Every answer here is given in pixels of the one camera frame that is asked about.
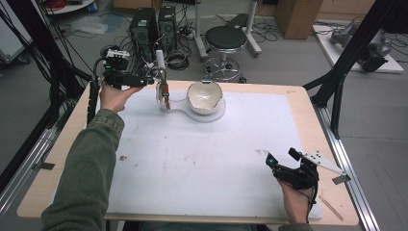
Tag dark tape piece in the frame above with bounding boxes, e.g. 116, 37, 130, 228
32, 162, 56, 171

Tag grey robot equipment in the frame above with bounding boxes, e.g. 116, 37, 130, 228
329, 21, 393, 73

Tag white table mat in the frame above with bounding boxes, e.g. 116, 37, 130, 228
95, 87, 323, 220

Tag grey tape piece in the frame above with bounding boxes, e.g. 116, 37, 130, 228
331, 174, 351, 186

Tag person's left hand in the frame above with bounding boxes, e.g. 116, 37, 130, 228
99, 81, 145, 114

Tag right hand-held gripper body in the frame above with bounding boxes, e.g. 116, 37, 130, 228
272, 150, 348, 191

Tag person's right hand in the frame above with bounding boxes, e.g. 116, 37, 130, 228
278, 179, 314, 224

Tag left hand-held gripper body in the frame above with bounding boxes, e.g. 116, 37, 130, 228
102, 49, 142, 90

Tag clear plastic bag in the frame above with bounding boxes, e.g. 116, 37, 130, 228
67, 14, 109, 37

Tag small black computer tower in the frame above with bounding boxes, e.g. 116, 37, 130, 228
157, 5, 178, 52

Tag coiled black cable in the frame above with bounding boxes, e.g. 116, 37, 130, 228
165, 50, 191, 71

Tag black metal frame strut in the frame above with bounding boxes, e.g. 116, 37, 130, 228
302, 0, 408, 140

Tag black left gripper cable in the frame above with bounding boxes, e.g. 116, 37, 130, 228
86, 57, 108, 127

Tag brown leather keychain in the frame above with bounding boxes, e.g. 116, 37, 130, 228
159, 68, 172, 111

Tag tan tape strip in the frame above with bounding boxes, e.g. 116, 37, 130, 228
319, 194, 344, 222

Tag white metal floor stand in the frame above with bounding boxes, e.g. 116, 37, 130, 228
193, 0, 263, 62

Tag black round stool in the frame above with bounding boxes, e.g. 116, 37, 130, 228
203, 25, 248, 84

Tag large black computer tower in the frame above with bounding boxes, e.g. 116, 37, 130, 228
129, 7, 160, 70

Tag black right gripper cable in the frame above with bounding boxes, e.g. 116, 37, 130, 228
305, 185, 319, 224

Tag aluminium rail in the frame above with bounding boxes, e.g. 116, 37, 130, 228
0, 99, 71, 222
312, 103, 382, 231

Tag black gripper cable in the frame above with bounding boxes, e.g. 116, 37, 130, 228
305, 185, 319, 224
86, 57, 108, 127

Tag cardboard box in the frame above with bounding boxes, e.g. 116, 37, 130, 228
273, 0, 324, 40

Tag white stand with pole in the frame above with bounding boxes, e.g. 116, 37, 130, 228
155, 49, 227, 123

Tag white floor board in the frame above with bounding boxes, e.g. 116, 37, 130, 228
312, 23, 405, 75

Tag white round table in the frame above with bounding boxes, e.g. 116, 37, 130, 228
44, 0, 97, 16

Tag black metal frame with cables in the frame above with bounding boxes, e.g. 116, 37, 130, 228
0, 0, 94, 129

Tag white shell-shaped bowl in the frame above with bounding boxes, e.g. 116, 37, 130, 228
186, 80, 224, 116

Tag silver metal keychain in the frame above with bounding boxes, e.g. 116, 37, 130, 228
155, 71, 166, 106

